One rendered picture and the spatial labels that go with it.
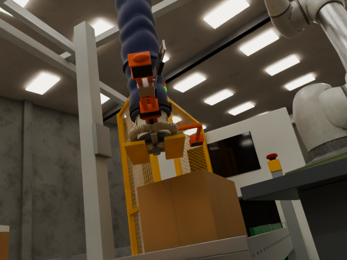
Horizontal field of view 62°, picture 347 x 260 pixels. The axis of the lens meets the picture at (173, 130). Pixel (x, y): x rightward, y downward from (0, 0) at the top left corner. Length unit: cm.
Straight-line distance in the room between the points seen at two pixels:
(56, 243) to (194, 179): 1030
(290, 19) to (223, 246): 106
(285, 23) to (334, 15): 23
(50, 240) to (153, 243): 1001
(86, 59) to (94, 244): 176
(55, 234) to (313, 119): 1098
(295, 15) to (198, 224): 107
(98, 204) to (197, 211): 127
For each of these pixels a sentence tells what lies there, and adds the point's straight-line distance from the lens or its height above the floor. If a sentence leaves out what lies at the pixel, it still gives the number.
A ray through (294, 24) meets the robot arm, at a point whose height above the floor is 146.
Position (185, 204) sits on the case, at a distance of 150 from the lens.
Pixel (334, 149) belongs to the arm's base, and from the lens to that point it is 103.
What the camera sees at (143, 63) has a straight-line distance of 98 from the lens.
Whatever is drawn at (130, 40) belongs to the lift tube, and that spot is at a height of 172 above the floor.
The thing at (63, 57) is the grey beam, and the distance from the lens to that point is 440.
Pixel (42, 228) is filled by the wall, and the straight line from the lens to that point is 1142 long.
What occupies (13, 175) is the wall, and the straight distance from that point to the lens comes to 1136.
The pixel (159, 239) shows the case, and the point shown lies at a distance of 156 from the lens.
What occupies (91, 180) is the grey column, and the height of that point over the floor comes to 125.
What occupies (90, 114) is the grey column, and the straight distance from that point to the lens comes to 284.
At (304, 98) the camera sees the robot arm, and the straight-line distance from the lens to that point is 108.
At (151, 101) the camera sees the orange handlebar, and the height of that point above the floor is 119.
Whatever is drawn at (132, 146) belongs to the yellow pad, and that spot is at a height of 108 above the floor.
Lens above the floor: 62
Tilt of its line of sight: 21 degrees up
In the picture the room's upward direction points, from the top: 10 degrees counter-clockwise
